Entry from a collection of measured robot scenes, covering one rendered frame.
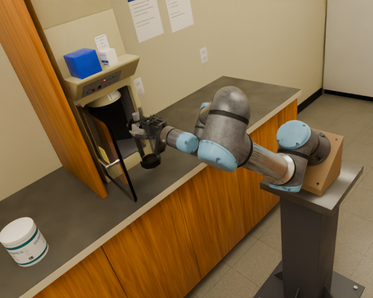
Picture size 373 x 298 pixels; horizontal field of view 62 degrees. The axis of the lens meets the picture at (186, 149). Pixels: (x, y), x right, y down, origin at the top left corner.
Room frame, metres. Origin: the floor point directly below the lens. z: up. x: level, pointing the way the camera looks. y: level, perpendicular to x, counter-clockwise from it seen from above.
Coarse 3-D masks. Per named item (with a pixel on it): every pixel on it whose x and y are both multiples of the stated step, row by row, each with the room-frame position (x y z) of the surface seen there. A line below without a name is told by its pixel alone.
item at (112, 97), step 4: (112, 92) 1.46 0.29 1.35; (116, 92) 1.48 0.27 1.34; (104, 96) 1.43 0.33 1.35; (108, 96) 1.44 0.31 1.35; (112, 96) 1.45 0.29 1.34; (116, 96) 1.46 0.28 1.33; (96, 100) 1.43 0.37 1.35; (100, 100) 1.42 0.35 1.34; (104, 100) 1.42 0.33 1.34; (108, 100) 1.43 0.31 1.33; (112, 100) 1.44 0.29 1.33; (116, 100) 1.45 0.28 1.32; (88, 104) 1.45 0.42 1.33; (92, 104) 1.43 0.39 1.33; (96, 104) 1.42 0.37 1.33; (100, 104) 1.42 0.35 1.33; (104, 104) 1.42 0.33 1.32; (108, 104) 1.42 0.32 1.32
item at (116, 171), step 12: (84, 108) 1.25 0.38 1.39; (96, 120) 1.13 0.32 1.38; (96, 132) 1.19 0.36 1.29; (108, 132) 1.05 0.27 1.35; (96, 144) 1.26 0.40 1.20; (108, 144) 1.10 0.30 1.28; (108, 156) 1.15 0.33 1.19; (120, 168) 1.07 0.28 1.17; (120, 180) 1.12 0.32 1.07; (132, 192) 1.04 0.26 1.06
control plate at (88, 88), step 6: (120, 72) 1.38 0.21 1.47; (102, 78) 1.31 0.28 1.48; (108, 78) 1.34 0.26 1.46; (114, 78) 1.38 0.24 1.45; (90, 84) 1.28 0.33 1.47; (96, 84) 1.31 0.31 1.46; (102, 84) 1.34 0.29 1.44; (108, 84) 1.38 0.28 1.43; (84, 90) 1.28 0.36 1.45; (90, 90) 1.31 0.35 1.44; (96, 90) 1.34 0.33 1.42; (84, 96) 1.31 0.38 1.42
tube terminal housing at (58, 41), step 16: (96, 16) 1.45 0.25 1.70; (112, 16) 1.50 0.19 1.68; (48, 32) 1.32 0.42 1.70; (64, 32) 1.36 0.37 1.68; (80, 32) 1.40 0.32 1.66; (96, 32) 1.44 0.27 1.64; (112, 32) 1.48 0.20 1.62; (48, 48) 1.34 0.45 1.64; (64, 48) 1.34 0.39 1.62; (80, 48) 1.38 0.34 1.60; (96, 48) 1.42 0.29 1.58; (64, 64) 1.33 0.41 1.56; (64, 80) 1.32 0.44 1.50; (128, 80) 1.49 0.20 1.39; (96, 96) 1.38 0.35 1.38; (80, 128) 1.36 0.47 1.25; (96, 160) 1.34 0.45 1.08; (128, 160) 1.40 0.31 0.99
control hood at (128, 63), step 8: (120, 56) 1.47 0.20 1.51; (128, 56) 1.44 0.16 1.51; (136, 56) 1.41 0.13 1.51; (120, 64) 1.35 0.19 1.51; (128, 64) 1.38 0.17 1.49; (136, 64) 1.43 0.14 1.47; (104, 72) 1.30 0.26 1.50; (112, 72) 1.34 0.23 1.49; (128, 72) 1.43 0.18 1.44; (72, 80) 1.26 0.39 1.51; (80, 80) 1.24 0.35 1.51; (88, 80) 1.25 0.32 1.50; (96, 80) 1.29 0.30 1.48; (120, 80) 1.43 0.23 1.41; (72, 88) 1.27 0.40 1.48; (80, 88) 1.25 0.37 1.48; (72, 96) 1.30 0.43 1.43; (80, 96) 1.29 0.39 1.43
